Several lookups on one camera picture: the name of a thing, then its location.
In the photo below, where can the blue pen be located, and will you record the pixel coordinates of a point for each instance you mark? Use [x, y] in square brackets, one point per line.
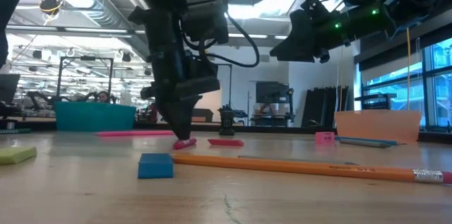
[353, 138]

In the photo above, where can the black ceiling device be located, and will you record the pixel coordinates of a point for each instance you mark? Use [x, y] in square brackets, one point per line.
[51, 5]

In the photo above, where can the black upright mount post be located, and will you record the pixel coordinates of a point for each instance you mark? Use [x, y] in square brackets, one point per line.
[226, 119]

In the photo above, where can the pink pen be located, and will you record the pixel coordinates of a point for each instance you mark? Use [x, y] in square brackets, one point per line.
[134, 133]

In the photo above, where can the black leaning panels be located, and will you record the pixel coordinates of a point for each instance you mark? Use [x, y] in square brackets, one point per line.
[325, 107]

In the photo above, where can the silver ceiling duct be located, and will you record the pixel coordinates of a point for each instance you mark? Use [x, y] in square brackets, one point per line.
[102, 8]

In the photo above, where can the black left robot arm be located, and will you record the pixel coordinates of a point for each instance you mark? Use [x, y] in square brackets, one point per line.
[166, 22]

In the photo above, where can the yellow-green eraser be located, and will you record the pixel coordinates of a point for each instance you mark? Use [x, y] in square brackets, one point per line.
[16, 155]

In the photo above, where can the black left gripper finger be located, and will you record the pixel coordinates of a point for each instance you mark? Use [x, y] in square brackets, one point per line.
[176, 114]
[196, 102]

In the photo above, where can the blue eraser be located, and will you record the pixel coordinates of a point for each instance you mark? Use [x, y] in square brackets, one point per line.
[155, 166]

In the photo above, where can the black computer monitor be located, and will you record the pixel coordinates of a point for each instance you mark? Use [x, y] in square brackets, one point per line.
[8, 88]

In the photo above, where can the black monitor on desk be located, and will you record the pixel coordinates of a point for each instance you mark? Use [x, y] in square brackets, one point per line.
[272, 91]

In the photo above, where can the red crayon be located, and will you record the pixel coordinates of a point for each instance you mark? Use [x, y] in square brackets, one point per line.
[188, 143]

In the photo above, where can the black gantry frame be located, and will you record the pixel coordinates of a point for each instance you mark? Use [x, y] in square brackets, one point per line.
[230, 86]
[84, 58]

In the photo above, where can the pink eraser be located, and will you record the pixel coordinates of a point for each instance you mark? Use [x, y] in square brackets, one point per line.
[325, 138]

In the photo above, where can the person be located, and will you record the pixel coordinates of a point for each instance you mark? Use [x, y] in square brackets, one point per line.
[103, 97]

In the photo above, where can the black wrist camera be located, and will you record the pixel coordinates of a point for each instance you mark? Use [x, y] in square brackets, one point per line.
[312, 3]
[206, 22]

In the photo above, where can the red eraser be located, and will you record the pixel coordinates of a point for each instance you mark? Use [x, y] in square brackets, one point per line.
[226, 142]

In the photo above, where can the yellow pencil with eraser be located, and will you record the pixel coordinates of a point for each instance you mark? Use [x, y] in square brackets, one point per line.
[282, 166]

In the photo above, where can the teal plastic bin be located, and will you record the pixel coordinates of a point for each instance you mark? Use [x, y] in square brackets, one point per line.
[95, 118]

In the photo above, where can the black aluminium table frame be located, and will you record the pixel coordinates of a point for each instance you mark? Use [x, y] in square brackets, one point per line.
[282, 129]

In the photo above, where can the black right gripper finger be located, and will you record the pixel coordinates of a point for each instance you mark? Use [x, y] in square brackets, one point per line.
[293, 44]

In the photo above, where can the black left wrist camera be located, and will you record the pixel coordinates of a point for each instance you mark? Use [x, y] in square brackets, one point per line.
[206, 22]

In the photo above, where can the background black robot arm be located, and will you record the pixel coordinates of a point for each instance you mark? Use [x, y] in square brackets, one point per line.
[39, 97]

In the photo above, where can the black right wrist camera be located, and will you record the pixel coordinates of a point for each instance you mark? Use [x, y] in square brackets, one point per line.
[312, 3]

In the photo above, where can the red background chair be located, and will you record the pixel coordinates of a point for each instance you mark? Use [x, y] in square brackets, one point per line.
[152, 112]

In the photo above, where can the orange translucent bin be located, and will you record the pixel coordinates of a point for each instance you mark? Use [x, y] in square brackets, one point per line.
[378, 125]

